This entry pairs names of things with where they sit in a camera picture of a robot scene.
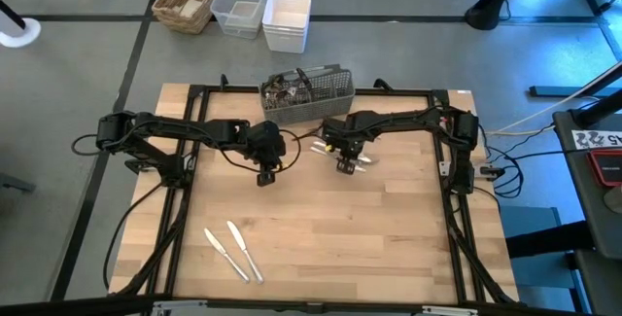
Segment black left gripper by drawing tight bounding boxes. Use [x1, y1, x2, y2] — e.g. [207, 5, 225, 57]
[245, 121, 288, 187]

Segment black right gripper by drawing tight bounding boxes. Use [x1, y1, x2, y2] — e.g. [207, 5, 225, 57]
[323, 117, 368, 176]

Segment silver table knife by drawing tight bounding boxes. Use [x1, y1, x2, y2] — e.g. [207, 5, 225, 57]
[309, 148, 367, 173]
[203, 227, 252, 284]
[225, 220, 266, 286]
[312, 140, 381, 164]

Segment grey plastic cutlery basket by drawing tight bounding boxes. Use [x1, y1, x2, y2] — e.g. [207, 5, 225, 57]
[259, 64, 357, 126]

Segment silver spoon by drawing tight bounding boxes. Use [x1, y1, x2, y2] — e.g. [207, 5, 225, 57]
[284, 80, 303, 108]
[264, 81, 286, 111]

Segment black power plug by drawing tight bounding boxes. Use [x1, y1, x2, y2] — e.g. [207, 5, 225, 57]
[478, 163, 505, 182]

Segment white plastic bin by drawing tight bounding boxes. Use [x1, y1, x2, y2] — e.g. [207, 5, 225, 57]
[261, 0, 313, 54]

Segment beige card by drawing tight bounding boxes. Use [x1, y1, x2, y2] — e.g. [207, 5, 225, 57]
[178, 0, 203, 18]

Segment blue-grey seat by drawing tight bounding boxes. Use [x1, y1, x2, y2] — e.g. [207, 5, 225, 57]
[499, 205, 579, 291]

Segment wicker basket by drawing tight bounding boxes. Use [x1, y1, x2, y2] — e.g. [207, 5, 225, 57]
[151, 0, 220, 35]

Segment black bar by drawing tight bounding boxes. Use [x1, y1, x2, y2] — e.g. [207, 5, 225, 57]
[504, 220, 597, 260]

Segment black table leg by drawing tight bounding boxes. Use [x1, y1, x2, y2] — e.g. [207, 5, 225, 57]
[528, 60, 622, 99]

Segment black side table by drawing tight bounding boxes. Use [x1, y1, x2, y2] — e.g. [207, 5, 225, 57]
[552, 109, 622, 262]

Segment white printed label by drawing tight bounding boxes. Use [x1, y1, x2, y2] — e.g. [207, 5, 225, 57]
[571, 129, 622, 151]

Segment grey floor object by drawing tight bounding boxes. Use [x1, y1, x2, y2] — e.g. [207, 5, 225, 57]
[0, 171, 38, 194]

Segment red and black device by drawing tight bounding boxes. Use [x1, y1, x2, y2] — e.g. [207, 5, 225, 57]
[585, 149, 622, 189]

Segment grey round object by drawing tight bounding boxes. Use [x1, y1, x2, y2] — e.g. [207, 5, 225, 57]
[602, 193, 622, 216]

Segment white round floor stand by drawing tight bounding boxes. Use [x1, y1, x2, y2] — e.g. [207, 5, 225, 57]
[0, 0, 43, 49]

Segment black cable with yellow tag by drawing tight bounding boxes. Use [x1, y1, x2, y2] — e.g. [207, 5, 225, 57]
[291, 128, 336, 155]
[221, 128, 303, 175]

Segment black floor cable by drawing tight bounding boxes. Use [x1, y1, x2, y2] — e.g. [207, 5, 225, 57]
[101, 179, 169, 292]

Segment black cable bundle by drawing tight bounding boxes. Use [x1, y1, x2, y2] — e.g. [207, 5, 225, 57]
[483, 145, 526, 199]

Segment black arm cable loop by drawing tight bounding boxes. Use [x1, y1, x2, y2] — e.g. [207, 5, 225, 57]
[71, 133, 101, 158]

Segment white cable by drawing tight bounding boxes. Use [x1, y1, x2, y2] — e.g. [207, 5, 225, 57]
[500, 81, 622, 136]

